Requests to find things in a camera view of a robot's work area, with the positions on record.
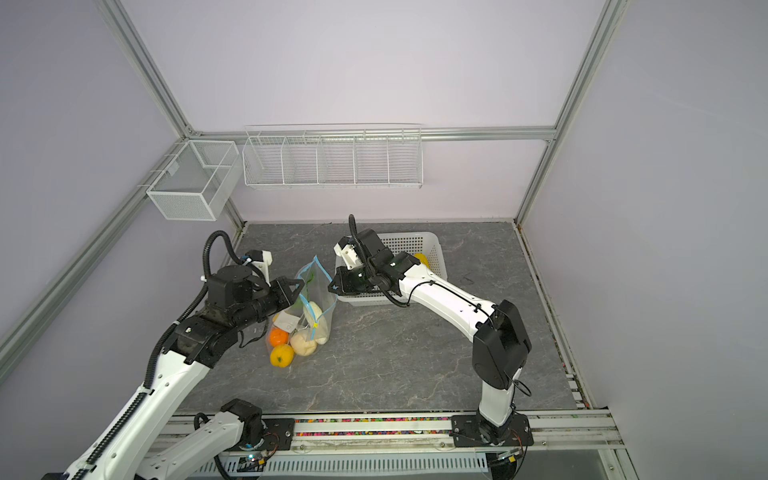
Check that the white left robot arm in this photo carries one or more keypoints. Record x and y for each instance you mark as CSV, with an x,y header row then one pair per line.
x,y
150,396

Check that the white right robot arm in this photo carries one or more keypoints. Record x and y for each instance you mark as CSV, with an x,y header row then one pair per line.
x,y
500,342

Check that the yellow lemon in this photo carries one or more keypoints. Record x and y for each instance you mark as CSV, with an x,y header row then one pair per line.
x,y
282,356

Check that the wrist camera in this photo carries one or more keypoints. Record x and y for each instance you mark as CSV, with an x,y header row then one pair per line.
x,y
363,246
239,283

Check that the clear zip top bag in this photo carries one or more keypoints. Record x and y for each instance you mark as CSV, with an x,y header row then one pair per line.
x,y
292,321

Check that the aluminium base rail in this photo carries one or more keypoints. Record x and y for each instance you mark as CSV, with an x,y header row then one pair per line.
x,y
367,435

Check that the green pepper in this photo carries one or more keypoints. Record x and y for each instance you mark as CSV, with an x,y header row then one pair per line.
x,y
305,295

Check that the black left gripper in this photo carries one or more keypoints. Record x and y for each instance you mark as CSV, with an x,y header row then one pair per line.
x,y
285,297

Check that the small white mesh basket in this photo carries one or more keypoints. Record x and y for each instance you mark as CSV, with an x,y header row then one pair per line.
x,y
197,181

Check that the long white wire shelf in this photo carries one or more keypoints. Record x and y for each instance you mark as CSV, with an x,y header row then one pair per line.
x,y
346,155

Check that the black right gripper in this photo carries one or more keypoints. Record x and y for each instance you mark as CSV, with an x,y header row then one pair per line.
x,y
342,276

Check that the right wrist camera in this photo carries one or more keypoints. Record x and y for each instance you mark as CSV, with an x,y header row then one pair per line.
x,y
363,246

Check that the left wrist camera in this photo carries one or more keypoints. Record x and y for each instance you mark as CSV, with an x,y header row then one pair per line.
x,y
239,283

